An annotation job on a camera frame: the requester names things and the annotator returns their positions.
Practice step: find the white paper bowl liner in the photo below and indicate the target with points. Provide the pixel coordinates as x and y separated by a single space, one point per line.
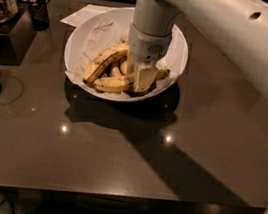
101 36

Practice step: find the long curved banana front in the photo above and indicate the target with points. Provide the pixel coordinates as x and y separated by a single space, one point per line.
114 84

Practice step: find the white paper sheet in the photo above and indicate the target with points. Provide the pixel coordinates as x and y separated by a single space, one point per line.
84 14

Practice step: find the dark box stand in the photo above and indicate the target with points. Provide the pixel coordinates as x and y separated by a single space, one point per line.
16 36

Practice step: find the long spotted banana left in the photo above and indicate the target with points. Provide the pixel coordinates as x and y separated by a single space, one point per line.
96 67

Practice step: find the white bowl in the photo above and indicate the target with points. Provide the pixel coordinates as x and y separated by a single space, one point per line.
96 22

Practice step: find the small banana centre left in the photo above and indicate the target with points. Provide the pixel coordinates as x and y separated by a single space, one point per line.
115 70

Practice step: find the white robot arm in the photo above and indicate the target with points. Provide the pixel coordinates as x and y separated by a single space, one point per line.
239 28

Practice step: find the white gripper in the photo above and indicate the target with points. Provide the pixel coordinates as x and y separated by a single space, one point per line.
147 46

